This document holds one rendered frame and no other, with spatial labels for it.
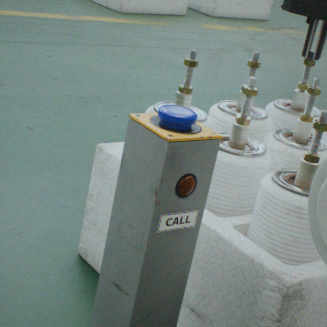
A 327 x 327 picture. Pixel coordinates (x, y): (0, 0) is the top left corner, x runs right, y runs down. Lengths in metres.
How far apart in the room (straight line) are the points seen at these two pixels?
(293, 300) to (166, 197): 0.18
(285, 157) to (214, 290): 0.21
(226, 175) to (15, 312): 0.32
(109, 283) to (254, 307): 0.16
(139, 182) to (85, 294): 0.32
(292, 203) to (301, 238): 0.04
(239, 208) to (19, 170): 0.57
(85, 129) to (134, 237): 0.90
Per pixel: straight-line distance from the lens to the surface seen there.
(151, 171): 0.73
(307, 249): 0.85
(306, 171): 0.85
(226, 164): 0.89
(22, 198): 1.27
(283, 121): 1.14
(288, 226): 0.83
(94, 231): 1.07
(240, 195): 0.91
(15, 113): 1.68
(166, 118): 0.73
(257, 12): 3.73
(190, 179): 0.74
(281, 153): 0.98
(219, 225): 0.87
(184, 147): 0.72
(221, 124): 1.06
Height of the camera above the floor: 0.54
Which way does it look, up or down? 21 degrees down
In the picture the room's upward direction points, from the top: 12 degrees clockwise
